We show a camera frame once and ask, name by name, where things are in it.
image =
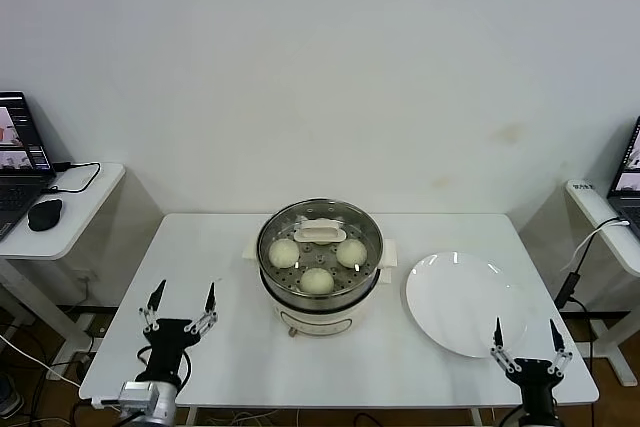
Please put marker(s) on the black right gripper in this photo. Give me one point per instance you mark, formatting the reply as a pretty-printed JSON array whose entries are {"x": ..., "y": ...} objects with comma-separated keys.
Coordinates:
[{"x": 535, "y": 377}]

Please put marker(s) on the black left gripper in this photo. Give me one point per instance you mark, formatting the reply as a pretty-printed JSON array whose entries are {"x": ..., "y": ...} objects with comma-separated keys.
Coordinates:
[{"x": 170, "y": 342}]

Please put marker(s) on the white steamed baozi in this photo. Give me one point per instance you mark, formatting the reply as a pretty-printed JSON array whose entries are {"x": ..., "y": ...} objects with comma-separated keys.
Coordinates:
[
  {"x": 284, "y": 253},
  {"x": 351, "y": 252},
  {"x": 316, "y": 282}
]

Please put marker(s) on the round glass pot lid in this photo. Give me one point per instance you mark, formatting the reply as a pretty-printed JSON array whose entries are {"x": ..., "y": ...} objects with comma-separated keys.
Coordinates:
[{"x": 320, "y": 234}]

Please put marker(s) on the perforated steel steamer basket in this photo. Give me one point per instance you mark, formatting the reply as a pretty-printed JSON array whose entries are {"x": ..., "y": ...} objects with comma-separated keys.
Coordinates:
[{"x": 320, "y": 301}]

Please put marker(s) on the white rectangular table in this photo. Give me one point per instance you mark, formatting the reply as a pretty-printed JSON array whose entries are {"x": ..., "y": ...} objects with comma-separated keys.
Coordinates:
[{"x": 200, "y": 247}]

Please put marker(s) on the large white plate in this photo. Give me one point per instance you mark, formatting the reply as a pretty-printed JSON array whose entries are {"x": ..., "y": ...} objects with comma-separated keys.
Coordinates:
[{"x": 450, "y": 297}]

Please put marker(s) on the white floor power strip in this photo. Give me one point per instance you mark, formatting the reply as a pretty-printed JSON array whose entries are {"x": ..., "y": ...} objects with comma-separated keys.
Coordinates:
[{"x": 65, "y": 368}]

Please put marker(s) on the white side desk with mouse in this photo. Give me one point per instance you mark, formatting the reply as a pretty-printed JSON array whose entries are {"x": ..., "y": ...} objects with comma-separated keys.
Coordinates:
[{"x": 75, "y": 217}]

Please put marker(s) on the cream electric cooker base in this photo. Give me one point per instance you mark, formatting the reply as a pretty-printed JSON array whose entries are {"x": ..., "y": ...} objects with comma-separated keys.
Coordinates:
[{"x": 325, "y": 322}]

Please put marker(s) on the white side desk with label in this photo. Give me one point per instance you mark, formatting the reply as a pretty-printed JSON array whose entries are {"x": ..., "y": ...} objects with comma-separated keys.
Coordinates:
[{"x": 589, "y": 200}]

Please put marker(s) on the black computer mouse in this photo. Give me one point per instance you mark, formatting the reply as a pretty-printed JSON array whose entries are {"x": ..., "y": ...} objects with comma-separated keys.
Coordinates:
[{"x": 46, "y": 215}]

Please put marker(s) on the small desk label sticker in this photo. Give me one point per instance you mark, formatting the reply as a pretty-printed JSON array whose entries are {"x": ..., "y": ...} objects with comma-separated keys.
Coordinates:
[{"x": 583, "y": 186}]

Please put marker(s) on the black laptop beside mouse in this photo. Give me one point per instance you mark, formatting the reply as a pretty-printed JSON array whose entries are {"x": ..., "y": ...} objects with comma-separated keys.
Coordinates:
[{"x": 15, "y": 192}]

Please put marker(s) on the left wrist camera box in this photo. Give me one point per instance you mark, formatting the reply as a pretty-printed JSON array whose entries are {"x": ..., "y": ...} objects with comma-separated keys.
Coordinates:
[{"x": 137, "y": 393}]

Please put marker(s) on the white wall outlet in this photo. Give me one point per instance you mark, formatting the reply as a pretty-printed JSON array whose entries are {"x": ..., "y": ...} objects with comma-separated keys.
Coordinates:
[{"x": 83, "y": 277}]

